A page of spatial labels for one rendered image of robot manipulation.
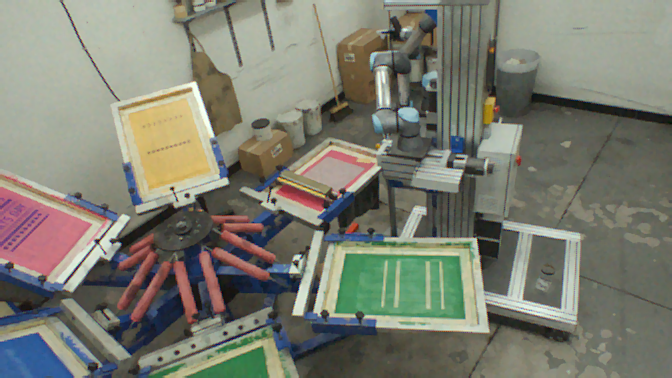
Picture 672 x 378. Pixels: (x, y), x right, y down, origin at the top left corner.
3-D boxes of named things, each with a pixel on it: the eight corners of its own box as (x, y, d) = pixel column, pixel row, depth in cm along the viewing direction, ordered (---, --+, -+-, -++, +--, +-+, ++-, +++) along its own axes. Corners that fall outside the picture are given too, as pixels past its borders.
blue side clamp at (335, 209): (348, 197, 287) (347, 189, 283) (354, 200, 285) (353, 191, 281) (318, 224, 270) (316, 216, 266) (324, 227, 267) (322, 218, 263)
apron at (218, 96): (240, 120, 490) (212, 22, 428) (244, 121, 486) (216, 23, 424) (201, 143, 459) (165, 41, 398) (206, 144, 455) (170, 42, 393)
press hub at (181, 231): (249, 339, 324) (189, 190, 244) (288, 367, 302) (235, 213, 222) (207, 381, 301) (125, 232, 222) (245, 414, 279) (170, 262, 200)
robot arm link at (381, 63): (398, 126, 252) (393, 46, 270) (372, 128, 254) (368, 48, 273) (399, 136, 263) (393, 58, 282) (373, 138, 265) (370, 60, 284)
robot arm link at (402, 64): (411, 44, 271) (412, 104, 310) (393, 46, 273) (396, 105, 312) (413, 56, 264) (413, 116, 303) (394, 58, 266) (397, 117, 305)
